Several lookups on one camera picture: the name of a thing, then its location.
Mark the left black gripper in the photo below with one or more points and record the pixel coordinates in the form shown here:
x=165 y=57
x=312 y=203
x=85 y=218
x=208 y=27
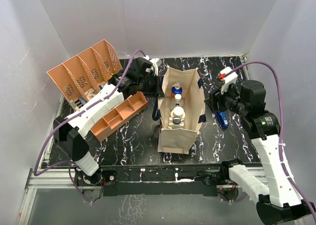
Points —
x=157 y=91

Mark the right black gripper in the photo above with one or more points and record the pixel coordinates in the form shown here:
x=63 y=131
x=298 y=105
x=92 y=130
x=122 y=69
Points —
x=220 y=97

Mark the orange bottle blue cap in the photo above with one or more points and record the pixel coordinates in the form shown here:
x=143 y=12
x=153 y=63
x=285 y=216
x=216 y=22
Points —
x=176 y=89

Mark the cream cylindrical bottle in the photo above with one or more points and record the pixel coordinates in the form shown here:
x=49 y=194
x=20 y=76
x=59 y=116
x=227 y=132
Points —
x=178 y=111

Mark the clear square bottle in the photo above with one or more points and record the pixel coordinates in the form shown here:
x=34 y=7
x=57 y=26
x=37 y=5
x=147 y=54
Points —
x=176 y=120
x=176 y=127

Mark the beige canvas tote bag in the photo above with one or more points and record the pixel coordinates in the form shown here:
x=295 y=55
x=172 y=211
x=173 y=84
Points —
x=180 y=140

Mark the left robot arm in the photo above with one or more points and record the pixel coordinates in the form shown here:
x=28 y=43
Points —
x=69 y=134

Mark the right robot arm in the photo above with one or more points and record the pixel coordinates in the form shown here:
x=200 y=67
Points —
x=279 y=200

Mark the pink plastic desk organizer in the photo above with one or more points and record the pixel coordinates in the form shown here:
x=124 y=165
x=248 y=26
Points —
x=83 y=76

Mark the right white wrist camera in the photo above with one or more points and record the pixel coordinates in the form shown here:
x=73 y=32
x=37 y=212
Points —
x=226 y=79

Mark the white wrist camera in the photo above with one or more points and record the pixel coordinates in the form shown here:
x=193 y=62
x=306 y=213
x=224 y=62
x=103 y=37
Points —
x=155 y=63
x=226 y=79

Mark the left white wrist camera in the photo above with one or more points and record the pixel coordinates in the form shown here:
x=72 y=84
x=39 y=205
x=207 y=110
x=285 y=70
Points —
x=155 y=63

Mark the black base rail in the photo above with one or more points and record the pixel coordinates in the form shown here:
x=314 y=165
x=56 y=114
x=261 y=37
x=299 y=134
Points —
x=170 y=179

